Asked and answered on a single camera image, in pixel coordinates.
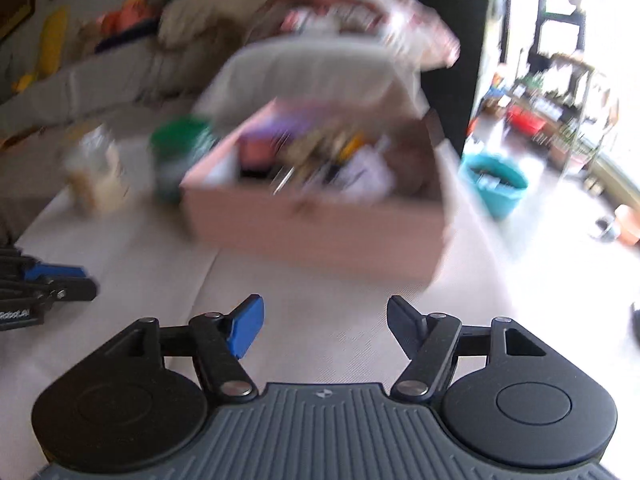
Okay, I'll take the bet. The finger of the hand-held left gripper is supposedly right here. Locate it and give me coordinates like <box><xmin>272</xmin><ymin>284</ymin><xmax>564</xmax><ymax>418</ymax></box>
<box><xmin>0</xmin><ymin>278</ymin><xmax>99</xmax><ymax>312</ymax></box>
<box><xmin>0</xmin><ymin>247</ymin><xmax>85</xmax><ymax>282</ymax></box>

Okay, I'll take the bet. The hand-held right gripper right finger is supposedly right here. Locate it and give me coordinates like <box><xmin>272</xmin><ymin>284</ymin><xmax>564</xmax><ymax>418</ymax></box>
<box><xmin>387</xmin><ymin>295</ymin><xmax>546</xmax><ymax>402</ymax></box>

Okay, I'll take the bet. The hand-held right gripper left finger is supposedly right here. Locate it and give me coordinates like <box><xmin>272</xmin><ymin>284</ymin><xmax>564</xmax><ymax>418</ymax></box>
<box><xmin>120</xmin><ymin>295</ymin><xmax>265</xmax><ymax>403</ymax></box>

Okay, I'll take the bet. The pink cardboard box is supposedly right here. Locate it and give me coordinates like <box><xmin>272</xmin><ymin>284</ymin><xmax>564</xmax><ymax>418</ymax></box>
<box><xmin>178</xmin><ymin>97</ymin><xmax>452</xmax><ymax>284</ymax></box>

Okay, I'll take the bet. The clear plastic jar brown label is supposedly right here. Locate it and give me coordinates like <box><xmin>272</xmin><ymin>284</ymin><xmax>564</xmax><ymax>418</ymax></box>
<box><xmin>62</xmin><ymin>124</ymin><xmax>129</xmax><ymax>217</ymax></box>

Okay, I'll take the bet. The white crumpled cloth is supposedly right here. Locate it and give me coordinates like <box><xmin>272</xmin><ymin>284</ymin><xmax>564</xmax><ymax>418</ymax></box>
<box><xmin>344</xmin><ymin>146</ymin><xmax>397</xmax><ymax>202</ymax></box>

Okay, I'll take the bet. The teal plastic basin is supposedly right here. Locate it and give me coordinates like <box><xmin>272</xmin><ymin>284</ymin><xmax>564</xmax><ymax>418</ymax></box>
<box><xmin>458</xmin><ymin>152</ymin><xmax>530</xmax><ymax>220</ymax></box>

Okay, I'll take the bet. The green lid jar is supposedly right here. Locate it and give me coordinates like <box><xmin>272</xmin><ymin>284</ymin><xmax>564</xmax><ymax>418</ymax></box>
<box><xmin>149</xmin><ymin>115</ymin><xmax>221</xmax><ymax>206</ymax></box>

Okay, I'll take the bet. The yellow cushion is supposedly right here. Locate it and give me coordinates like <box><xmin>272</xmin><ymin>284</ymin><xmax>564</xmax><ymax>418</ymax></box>
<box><xmin>12</xmin><ymin>7</ymin><xmax>69</xmax><ymax>94</ymax></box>

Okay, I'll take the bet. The red plastic basin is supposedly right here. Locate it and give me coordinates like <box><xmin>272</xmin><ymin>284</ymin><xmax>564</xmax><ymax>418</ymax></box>
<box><xmin>507</xmin><ymin>104</ymin><xmax>549</xmax><ymax>136</ymax></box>

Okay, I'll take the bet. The terracotta pot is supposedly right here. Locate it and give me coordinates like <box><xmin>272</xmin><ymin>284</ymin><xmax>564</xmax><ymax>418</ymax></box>
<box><xmin>613</xmin><ymin>203</ymin><xmax>640</xmax><ymax>247</ymax></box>

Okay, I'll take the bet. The dark blue cushion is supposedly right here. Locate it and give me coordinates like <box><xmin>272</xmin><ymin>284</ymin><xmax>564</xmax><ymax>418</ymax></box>
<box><xmin>94</xmin><ymin>20</ymin><xmax>162</xmax><ymax>54</ymax></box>

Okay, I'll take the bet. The orange plush toy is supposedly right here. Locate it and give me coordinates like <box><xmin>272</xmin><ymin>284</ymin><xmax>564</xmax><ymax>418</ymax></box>
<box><xmin>97</xmin><ymin>0</ymin><xmax>157</xmax><ymax>32</ymax></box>

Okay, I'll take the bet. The metal plant rack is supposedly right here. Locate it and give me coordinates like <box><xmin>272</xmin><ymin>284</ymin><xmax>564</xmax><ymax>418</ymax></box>
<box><xmin>514</xmin><ymin>52</ymin><xmax>622</xmax><ymax>172</ymax></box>

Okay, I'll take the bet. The beige pillow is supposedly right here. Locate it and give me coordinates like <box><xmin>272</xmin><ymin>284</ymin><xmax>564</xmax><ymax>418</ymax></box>
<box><xmin>157</xmin><ymin>0</ymin><xmax>281</xmax><ymax>54</ymax></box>

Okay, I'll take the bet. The floral printed blanket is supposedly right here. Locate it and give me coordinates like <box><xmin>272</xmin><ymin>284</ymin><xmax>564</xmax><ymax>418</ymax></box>
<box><xmin>250</xmin><ymin>0</ymin><xmax>462</xmax><ymax>72</ymax></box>

